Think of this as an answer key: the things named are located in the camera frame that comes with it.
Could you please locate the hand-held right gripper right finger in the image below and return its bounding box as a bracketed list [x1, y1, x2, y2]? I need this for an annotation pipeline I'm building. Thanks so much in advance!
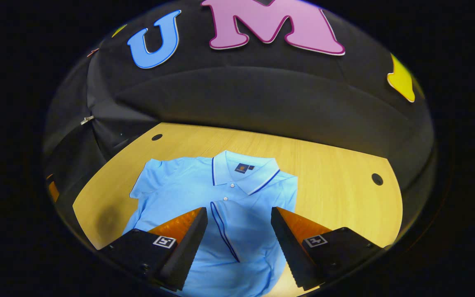
[270, 207, 387, 290]

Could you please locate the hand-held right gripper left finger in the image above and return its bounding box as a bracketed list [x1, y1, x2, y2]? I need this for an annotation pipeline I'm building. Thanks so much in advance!
[99, 207, 208, 292]

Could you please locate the black backdrop cloth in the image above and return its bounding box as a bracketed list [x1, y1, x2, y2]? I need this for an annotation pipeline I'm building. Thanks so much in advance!
[42, 0, 438, 248]

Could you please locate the light blue T-shirt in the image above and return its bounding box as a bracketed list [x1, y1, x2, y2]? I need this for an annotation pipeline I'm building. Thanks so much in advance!
[122, 150, 299, 297]

